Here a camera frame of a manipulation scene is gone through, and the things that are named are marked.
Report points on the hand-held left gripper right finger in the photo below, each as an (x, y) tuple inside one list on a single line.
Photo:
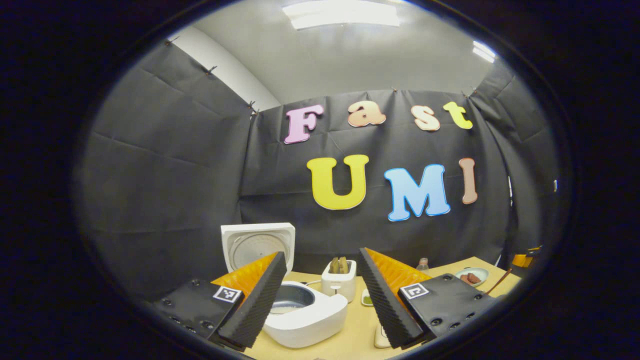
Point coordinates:
[(385, 300)]

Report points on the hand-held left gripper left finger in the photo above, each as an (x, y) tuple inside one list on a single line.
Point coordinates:
[(260, 300)]

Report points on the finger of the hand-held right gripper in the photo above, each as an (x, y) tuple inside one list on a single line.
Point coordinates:
[(525, 260)]

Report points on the brown wooden spoon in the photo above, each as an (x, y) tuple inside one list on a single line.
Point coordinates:
[(500, 281)]

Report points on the white rice cooker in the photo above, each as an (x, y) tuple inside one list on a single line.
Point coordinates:
[(315, 320)]

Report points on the white sectioned bean dish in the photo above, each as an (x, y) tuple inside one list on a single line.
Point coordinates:
[(367, 299)]

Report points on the pale green plate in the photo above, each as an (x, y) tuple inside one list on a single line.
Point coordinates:
[(479, 272)]

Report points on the white toaster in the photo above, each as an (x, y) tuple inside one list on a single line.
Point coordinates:
[(339, 285)]

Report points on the clear plastic bottle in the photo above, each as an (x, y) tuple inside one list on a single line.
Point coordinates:
[(423, 265)]

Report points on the brown bread slice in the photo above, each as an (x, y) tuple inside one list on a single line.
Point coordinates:
[(334, 265), (344, 265)]

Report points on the red meat slice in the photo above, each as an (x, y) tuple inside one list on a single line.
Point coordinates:
[(474, 278), (465, 278)]

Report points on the black backdrop cloth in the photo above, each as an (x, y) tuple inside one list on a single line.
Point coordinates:
[(175, 175)]

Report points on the small ceiling light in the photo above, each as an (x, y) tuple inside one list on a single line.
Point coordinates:
[(484, 51)]

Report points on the large ceiling light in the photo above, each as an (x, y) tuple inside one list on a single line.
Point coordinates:
[(340, 14)]

